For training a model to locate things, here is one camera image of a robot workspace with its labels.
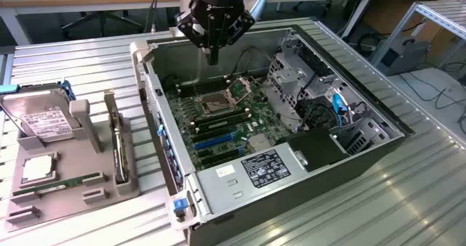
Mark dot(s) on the graphics card with metal bracket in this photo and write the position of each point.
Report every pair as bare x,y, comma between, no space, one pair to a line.
117,153

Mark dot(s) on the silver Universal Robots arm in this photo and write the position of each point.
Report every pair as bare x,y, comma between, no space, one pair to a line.
260,0

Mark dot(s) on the black chair base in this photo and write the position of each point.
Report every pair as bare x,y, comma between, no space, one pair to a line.
103,17

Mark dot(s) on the thin metal locking lever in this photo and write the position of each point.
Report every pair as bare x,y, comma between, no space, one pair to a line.
196,89

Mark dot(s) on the metal socket cover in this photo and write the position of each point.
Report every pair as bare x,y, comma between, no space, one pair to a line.
230,96

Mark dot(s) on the CPU socket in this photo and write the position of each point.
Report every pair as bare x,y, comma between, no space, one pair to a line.
215,104

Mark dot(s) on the grey perforated drive cage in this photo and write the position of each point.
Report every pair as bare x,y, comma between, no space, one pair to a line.
283,98

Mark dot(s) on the green motherboard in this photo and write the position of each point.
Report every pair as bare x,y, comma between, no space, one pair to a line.
251,112

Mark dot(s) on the RAM stick with white label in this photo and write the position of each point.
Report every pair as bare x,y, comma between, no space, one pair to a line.
222,123

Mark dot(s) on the blue disk carrier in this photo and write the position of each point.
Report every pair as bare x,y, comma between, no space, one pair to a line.
67,90

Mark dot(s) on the long black expansion slot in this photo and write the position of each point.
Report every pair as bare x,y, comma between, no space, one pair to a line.
211,135
222,158

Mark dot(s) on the blue expansion slot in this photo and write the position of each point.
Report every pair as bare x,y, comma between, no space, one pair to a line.
215,142

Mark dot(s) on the silver finned heatsink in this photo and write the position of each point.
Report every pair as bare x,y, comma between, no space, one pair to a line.
259,143

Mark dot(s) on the silver hard disk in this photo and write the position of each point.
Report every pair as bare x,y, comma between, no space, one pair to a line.
43,112

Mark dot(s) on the black plastic shroud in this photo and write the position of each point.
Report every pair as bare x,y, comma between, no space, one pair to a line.
312,150

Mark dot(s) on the perforated metal disk bay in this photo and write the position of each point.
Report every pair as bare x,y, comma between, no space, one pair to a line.
361,139

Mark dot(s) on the grey plastic parts rack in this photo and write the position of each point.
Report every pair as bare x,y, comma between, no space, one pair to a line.
72,158

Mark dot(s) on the grey power supply unit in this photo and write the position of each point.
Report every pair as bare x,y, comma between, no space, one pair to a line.
226,191

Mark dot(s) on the green RAM stick bare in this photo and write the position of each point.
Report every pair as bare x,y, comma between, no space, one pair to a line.
76,180

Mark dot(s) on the blue case latch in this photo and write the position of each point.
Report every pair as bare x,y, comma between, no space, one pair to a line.
180,205

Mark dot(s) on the silver CPU chip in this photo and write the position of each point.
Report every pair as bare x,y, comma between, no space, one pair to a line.
37,168

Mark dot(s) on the open dark PC case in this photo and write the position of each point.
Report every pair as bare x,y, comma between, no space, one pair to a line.
276,210

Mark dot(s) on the aluminium profile frame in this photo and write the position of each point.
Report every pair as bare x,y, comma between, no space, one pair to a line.
443,14

